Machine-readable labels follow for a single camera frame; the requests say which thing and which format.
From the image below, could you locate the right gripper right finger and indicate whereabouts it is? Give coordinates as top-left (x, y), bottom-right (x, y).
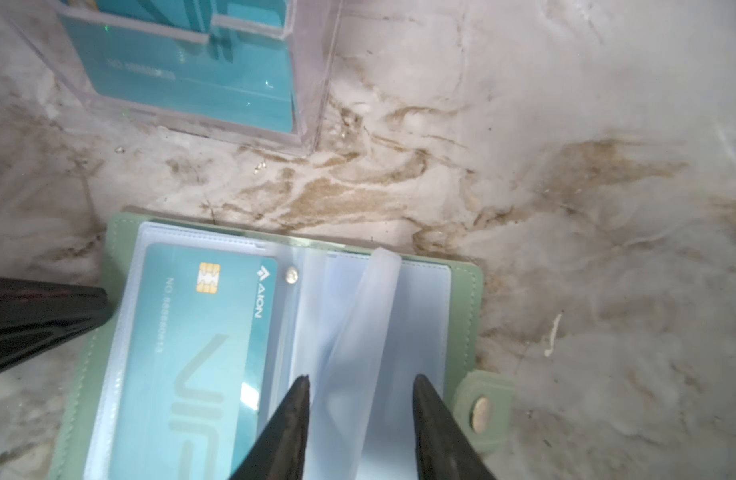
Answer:
top-left (412, 374), bottom-right (496, 480)

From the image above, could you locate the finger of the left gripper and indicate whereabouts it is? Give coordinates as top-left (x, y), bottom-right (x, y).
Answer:
top-left (0, 277), bottom-right (113, 374)

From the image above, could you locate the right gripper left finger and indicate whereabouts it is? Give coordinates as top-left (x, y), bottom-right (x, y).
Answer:
top-left (229, 375), bottom-right (311, 480)

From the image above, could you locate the teal card from holder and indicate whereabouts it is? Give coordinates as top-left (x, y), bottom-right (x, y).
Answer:
top-left (108, 242), bottom-right (278, 479)

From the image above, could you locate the teal VIP card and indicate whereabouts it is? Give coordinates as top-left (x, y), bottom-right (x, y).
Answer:
top-left (60, 1), bottom-right (295, 133)

